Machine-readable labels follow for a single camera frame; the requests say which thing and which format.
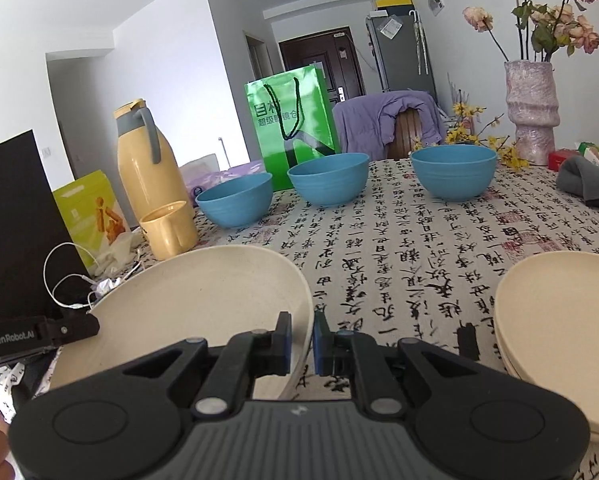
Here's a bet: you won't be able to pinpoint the dark brown door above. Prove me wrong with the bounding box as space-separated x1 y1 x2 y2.
278 27 367 100

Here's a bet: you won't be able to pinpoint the yellow-green snack box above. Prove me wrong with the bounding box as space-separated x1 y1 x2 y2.
52 170 131 269

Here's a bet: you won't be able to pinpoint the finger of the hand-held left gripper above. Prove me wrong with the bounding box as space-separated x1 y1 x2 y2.
42 312 101 350

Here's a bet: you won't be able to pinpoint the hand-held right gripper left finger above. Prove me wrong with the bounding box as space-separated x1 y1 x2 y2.
114 311 294 419

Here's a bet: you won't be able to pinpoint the grey cloth pouch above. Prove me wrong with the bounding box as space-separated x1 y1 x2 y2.
555 155 599 212

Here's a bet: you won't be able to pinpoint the purple jacket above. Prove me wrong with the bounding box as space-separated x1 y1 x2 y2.
332 91 443 159

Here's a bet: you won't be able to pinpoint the blue bowl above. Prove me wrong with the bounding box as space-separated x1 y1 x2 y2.
287 152 369 207
196 172 274 227
410 145 497 201

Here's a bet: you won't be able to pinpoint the yellow flower branch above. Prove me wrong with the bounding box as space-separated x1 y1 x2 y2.
444 102 531 172

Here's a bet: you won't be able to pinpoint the yellow thermos jug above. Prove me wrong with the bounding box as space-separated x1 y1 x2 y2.
114 99 194 222

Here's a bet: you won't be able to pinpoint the purple tissue pack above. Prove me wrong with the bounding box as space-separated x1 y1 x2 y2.
180 152 266 206

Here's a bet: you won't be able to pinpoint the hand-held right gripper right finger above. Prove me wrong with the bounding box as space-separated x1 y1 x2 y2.
313 311 481 419

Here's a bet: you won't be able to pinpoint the white umbrella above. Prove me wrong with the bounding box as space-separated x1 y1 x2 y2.
409 9 428 76

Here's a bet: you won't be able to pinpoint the red box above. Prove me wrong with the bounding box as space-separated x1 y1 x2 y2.
548 142 599 171

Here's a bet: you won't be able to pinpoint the yellow mug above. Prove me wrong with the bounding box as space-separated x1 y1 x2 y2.
140 201 199 261

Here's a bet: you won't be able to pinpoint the black paper bag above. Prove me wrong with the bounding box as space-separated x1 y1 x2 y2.
0 130 96 322

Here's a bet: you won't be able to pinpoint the white cable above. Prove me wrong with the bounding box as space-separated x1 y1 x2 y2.
44 242 145 312

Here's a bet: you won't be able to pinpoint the green paper bag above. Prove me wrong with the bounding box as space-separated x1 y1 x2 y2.
244 65 340 192

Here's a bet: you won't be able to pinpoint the dried pink roses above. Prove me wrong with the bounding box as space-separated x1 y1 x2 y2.
462 0 599 64

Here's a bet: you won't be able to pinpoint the grey fridge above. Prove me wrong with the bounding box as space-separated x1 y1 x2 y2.
364 7 437 106

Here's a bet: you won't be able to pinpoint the pale pink ceramic vase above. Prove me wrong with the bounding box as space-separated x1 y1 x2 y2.
504 60 561 166

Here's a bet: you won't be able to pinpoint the crumpled white plastic wrap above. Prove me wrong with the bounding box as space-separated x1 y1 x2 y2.
94 230 141 282

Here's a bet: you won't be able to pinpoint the wooden chair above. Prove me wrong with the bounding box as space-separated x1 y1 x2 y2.
387 107 426 161

